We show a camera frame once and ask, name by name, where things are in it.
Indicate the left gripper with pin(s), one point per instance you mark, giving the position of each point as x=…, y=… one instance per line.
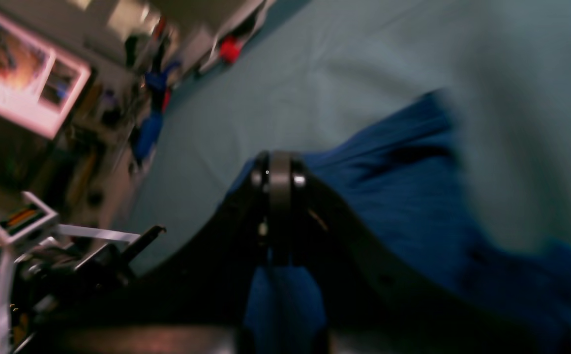
x=36, y=227

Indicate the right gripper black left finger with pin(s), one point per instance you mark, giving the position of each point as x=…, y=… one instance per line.
x=193, y=303

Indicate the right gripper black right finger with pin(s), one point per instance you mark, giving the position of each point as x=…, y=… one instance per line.
x=401, y=250

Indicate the blue t-shirt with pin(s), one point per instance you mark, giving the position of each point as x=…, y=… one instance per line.
x=286, y=312

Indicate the blue box black knob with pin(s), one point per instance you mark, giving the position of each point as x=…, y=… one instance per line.
x=145, y=137

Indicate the computer monitor screen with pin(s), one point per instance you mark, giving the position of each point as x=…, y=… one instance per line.
x=39, y=82

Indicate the blue spring clamp bottom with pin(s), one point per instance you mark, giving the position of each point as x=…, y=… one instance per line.
x=160, y=91

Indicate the light blue table cloth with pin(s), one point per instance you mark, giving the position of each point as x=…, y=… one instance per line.
x=500, y=68

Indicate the red cube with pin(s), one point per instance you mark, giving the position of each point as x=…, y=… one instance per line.
x=230, y=50

